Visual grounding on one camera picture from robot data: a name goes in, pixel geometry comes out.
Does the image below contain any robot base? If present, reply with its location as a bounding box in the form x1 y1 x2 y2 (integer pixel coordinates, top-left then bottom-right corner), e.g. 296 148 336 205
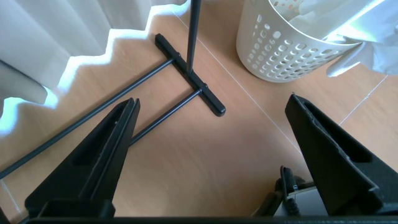
251 165 330 218

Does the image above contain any white garment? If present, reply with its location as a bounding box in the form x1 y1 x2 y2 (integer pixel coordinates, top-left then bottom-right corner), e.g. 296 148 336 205
287 0 398 78

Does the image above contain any black clothes rack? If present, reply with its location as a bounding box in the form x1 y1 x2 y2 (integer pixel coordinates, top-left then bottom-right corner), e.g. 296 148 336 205
0 0 227 180

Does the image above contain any beige curtain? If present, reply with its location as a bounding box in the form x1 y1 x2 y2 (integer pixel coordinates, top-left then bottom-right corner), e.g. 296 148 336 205
0 0 190 119

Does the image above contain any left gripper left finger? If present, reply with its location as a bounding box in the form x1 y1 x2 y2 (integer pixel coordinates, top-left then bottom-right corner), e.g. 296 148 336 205
24 97 141 218

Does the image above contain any white laundry basket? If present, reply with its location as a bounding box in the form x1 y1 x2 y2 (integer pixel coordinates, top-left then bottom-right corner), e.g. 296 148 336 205
235 0 363 83

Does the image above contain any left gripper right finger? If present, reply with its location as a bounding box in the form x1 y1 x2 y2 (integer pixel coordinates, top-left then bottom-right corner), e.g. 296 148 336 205
284 94 398 217

